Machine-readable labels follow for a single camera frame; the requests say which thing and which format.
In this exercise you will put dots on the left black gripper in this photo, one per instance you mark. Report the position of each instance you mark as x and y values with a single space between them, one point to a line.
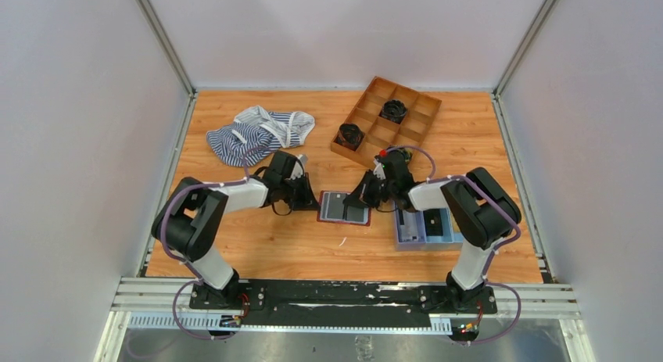
305 191

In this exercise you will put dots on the black rolled belt left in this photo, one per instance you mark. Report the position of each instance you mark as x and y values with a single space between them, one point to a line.
349 136

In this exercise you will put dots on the silver item in organizer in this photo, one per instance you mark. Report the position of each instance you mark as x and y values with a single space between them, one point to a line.
409 230

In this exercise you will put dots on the grey VIP credit card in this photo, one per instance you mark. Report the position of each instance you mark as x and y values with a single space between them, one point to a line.
332 206

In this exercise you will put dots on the striped blue white cloth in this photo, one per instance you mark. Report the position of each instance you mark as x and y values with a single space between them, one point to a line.
256 132

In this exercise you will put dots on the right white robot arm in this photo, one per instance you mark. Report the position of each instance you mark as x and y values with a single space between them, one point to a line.
486 215

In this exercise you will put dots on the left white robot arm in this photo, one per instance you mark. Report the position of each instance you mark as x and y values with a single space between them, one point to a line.
188 223

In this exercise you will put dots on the dark VIP credit card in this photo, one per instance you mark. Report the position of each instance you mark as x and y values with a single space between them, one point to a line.
356 215

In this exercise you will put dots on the blue plastic organizer box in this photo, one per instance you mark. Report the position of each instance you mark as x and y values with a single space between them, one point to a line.
452 240

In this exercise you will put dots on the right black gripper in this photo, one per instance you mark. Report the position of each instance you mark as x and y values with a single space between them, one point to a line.
372 185

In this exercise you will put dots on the red leather card holder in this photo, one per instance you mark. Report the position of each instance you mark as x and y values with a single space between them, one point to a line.
341 222

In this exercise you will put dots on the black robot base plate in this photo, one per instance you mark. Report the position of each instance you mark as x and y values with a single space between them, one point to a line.
345 304

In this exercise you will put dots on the black item in organizer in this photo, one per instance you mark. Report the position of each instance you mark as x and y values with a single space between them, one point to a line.
434 222

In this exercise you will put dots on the black rolled belt top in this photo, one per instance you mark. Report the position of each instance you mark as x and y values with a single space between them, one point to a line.
394 110

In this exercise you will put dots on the black yellow rolled belt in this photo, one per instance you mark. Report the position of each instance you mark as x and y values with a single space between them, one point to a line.
406 153

